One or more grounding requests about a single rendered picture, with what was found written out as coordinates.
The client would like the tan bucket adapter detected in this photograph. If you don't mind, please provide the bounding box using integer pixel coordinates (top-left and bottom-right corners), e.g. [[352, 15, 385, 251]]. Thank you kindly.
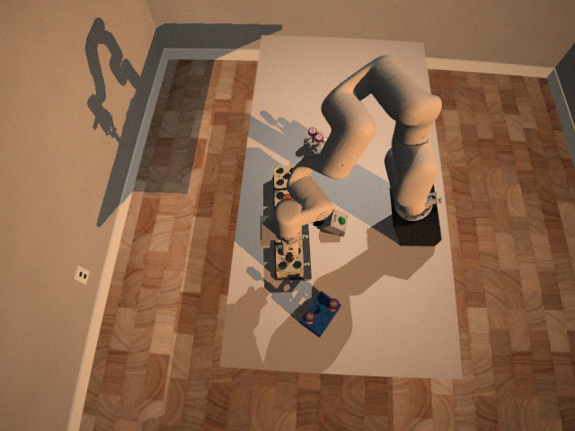
[[274, 190, 290, 206], [274, 165, 295, 190], [276, 233, 302, 245], [276, 244, 304, 278]]

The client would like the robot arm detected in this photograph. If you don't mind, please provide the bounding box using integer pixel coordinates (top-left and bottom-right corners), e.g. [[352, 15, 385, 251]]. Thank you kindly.
[[261, 56, 442, 248]]

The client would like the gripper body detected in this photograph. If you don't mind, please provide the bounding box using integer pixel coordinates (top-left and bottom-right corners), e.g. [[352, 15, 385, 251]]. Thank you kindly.
[[281, 236, 300, 256]]

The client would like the blue tube rack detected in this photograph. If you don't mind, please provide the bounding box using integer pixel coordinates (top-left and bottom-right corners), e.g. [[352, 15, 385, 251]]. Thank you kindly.
[[300, 292, 341, 338]]

